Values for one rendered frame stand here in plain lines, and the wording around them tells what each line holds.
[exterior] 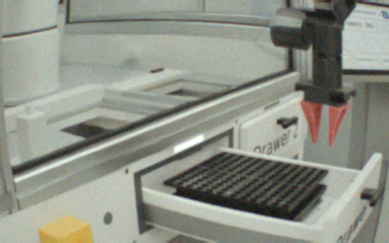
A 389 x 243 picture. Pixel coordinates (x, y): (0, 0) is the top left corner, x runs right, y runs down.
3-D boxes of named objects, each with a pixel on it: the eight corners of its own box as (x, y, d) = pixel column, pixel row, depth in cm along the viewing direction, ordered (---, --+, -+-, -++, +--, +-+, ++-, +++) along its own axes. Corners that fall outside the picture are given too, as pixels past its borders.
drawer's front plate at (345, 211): (374, 206, 88) (382, 152, 85) (322, 281, 65) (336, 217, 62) (367, 204, 89) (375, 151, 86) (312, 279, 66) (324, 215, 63)
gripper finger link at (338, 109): (335, 152, 79) (340, 94, 77) (299, 146, 83) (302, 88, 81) (347, 143, 85) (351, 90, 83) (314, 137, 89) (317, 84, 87)
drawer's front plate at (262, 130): (300, 141, 130) (302, 97, 127) (246, 178, 107) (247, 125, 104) (294, 140, 131) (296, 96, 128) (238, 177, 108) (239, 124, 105)
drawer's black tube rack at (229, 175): (324, 202, 88) (328, 170, 86) (284, 244, 74) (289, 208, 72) (221, 183, 100) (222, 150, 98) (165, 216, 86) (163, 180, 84)
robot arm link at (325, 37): (337, 20, 75) (346, 21, 80) (299, 15, 79) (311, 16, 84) (337, 62, 77) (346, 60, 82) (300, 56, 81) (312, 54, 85)
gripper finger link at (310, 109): (332, 151, 80) (337, 94, 78) (295, 145, 84) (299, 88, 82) (345, 143, 85) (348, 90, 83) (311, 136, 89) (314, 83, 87)
